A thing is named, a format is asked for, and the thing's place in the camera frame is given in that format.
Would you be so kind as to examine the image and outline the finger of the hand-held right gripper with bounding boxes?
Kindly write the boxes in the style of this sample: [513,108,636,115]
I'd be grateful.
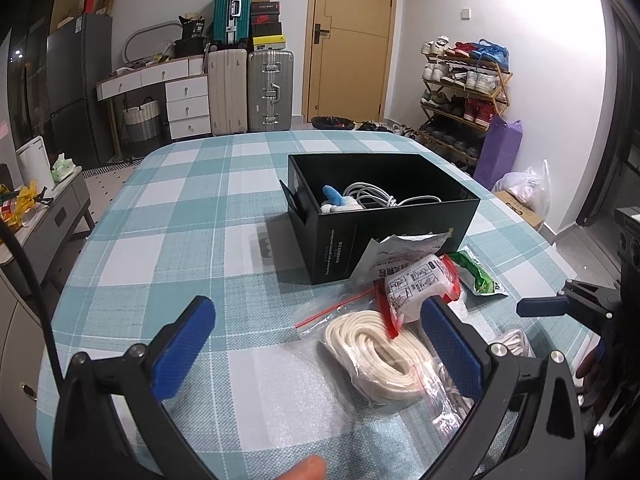
[516,280,623,332]

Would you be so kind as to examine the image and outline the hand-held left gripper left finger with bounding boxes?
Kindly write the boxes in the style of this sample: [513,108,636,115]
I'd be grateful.
[51,296,217,480]

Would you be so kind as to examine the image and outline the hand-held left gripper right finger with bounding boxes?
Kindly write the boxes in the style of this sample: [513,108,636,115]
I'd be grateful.
[420,296,584,480]

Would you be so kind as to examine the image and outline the green medicine packet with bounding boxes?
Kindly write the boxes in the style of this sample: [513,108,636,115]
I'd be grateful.
[447,247,509,299]

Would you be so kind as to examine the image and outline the red zip bag with gauze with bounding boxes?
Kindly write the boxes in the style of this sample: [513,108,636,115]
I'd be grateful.
[372,254,463,341]

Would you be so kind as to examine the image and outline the bagged white rope coil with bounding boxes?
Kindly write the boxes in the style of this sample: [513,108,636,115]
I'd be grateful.
[295,290,486,441]

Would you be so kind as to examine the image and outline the white medicine packet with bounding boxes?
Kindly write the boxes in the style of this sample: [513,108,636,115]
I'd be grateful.
[348,232,453,286]

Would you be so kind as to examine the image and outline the black cardboard box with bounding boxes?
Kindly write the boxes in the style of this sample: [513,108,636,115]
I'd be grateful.
[278,152,482,286]

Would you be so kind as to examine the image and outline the person's right hand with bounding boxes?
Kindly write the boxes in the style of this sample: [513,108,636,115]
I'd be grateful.
[575,345,605,379]

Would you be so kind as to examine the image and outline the person's left hand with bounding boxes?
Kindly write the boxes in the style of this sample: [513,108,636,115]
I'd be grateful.
[272,455,328,480]

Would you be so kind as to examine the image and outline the white plastic bag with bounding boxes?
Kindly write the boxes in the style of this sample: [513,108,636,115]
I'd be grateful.
[492,160,551,221]

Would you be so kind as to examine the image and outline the teal checked tablecloth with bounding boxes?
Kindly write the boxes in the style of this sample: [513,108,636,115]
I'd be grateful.
[37,130,611,480]

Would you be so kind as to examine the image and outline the purple bag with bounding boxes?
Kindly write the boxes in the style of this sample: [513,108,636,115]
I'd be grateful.
[472,115,523,191]

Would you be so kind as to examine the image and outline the white cabinet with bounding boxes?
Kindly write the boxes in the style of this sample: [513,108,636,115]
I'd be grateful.
[0,260,56,461]

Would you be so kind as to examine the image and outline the grey side table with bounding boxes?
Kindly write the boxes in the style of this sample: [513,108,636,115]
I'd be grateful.
[0,167,96,291]

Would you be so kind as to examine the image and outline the blue white plush toy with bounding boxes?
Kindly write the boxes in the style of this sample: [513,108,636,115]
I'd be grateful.
[320,185,363,213]

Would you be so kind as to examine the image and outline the yellow plastic bag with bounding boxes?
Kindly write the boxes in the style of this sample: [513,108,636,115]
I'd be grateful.
[0,180,47,231]

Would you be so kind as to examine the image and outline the woven laundry basket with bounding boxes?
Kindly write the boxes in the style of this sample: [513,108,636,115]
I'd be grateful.
[122,97,163,156]

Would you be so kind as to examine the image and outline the wooden shoe rack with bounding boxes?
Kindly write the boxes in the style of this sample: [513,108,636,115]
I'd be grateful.
[419,37,513,171]

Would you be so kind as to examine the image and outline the loose shoes pile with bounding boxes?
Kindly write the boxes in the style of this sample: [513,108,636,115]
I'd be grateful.
[352,120,421,139]

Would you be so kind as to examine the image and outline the white drawer desk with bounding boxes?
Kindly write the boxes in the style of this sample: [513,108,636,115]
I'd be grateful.
[96,55,211,162]

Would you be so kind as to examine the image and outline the white appliance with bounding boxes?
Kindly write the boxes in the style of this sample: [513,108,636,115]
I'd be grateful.
[16,136,53,187]

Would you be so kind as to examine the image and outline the round bin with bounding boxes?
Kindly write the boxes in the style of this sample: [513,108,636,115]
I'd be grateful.
[311,116,355,132]

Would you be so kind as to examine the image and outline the beige suitcase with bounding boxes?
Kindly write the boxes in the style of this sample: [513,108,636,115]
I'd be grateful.
[206,47,249,137]

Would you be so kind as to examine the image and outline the silver suitcase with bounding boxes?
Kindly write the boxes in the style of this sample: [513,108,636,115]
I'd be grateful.
[247,50,295,133]

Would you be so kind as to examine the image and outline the grey fridge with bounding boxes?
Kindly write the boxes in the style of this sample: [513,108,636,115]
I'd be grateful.
[47,12,116,167]

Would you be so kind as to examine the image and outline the dark glass cabinet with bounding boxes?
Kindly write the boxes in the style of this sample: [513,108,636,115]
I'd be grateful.
[0,15,51,161]

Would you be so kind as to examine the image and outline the wooden door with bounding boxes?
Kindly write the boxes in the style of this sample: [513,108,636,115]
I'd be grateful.
[301,0,399,125]

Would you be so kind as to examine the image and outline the oval mirror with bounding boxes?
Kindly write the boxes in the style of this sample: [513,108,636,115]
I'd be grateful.
[122,20,183,68]

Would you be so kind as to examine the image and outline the black paper bag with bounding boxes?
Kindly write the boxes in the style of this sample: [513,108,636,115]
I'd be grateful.
[177,16,207,42]

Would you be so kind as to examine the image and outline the teal suitcase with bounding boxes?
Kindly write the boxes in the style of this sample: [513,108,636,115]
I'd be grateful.
[213,0,252,51]

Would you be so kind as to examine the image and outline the flat cardboard pieces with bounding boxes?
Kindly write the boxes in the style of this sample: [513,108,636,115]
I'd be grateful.
[50,0,121,31]

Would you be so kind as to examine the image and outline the small white cord bundle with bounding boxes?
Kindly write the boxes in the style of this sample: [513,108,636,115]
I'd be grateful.
[492,327,536,359]

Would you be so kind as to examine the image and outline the black cable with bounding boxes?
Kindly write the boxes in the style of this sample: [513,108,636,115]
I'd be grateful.
[0,220,67,397]

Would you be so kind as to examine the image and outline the white cable bundle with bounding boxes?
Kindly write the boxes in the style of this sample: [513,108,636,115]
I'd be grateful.
[342,182,427,210]

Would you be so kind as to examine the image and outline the dark sliding door frame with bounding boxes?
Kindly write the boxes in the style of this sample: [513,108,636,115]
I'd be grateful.
[575,0,640,227]

